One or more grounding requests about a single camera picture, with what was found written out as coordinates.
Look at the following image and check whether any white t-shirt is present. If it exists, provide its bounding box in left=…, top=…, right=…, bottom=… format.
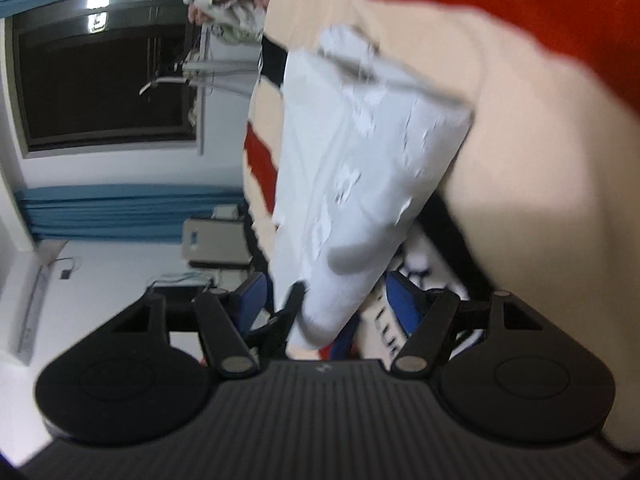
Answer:
left=270, top=25, right=473, bottom=350

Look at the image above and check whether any black vanity mirror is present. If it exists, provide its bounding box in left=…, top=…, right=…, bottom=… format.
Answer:
left=144, top=270, right=219, bottom=295

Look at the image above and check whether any beige chair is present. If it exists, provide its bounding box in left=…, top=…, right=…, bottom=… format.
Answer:
left=181, top=205, right=252, bottom=270

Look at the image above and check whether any blue curtain left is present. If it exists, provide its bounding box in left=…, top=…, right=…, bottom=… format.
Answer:
left=14, top=184, right=243, bottom=243

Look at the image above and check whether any striped red cream black blanket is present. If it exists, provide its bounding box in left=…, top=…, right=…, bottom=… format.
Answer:
left=266, top=0, right=639, bottom=452

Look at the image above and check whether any garment steamer stand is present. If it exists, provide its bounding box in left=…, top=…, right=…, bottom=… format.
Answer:
left=139, top=25, right=259, bottom=96

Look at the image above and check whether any dark window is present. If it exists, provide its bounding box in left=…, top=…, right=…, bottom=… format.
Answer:
left=1, top=0, right=201, bottom=157

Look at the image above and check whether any wall air conditioner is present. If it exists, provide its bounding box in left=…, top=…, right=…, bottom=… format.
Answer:
left=15, top=266, right=50, bottom=366

